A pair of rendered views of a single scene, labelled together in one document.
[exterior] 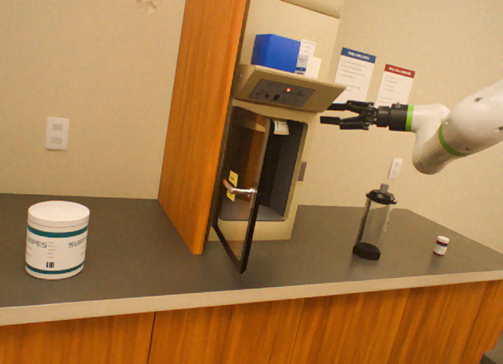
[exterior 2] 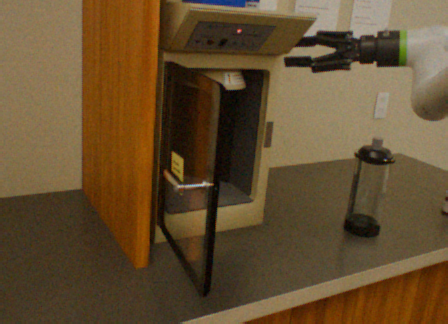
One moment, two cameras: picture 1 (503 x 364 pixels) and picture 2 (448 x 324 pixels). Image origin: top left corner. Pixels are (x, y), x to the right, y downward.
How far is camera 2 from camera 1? 17 cm
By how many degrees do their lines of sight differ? 5
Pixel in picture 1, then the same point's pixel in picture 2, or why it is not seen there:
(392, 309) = (402, 296)
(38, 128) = not seen: outside the picture
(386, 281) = (393, 266)
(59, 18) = not seen: outside the picture
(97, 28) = not seen: outside the picture
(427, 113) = (426, 40)
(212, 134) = (141, 106)
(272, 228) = (237, 213)
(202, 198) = (138, 195)
